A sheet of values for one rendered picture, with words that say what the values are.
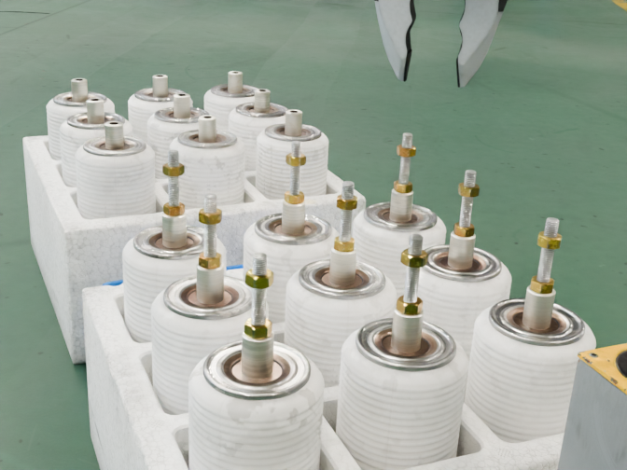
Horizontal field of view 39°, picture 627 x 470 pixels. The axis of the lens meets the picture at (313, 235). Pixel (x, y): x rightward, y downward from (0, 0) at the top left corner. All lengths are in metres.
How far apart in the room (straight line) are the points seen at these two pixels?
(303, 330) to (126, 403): 0.16
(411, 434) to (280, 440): 0.11
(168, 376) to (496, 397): 0.26
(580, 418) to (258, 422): 0.20
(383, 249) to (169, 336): 0.27
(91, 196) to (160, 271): 0.32
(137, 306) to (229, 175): 0.34
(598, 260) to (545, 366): 0.85
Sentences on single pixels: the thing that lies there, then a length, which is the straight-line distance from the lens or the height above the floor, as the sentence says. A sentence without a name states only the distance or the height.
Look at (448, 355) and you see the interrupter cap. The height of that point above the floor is 0.25.
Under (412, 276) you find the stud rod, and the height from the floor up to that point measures 0.31.
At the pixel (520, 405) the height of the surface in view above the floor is 0.20.
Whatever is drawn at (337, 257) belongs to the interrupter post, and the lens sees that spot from 0.75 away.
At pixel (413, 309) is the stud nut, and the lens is 0.65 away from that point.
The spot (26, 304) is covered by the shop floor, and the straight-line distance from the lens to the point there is 1.30.
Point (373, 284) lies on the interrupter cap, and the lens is 0.76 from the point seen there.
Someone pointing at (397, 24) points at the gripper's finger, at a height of 0.49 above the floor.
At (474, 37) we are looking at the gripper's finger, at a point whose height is 0.49.
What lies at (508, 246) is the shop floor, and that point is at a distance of 1.54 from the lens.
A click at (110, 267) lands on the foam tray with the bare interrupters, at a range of 1.09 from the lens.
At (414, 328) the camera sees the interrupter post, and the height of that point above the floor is 0.27.
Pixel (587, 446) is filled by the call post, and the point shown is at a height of 0.26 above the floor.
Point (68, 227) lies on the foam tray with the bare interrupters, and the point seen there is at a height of 0.18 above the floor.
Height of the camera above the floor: 0.58
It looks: 23 degrees down
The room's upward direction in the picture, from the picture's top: 3 degrees clockwise
